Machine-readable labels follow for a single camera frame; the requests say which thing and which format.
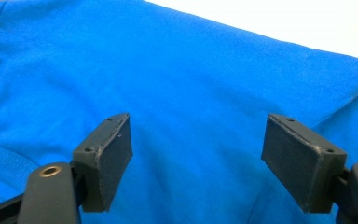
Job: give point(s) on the blue t-shirt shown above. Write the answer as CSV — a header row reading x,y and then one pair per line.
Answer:
x,y
183,77

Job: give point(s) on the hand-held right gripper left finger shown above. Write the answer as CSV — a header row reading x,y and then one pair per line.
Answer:
x,y
105,168

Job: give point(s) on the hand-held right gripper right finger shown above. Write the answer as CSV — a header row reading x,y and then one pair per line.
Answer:
x,y
301,168

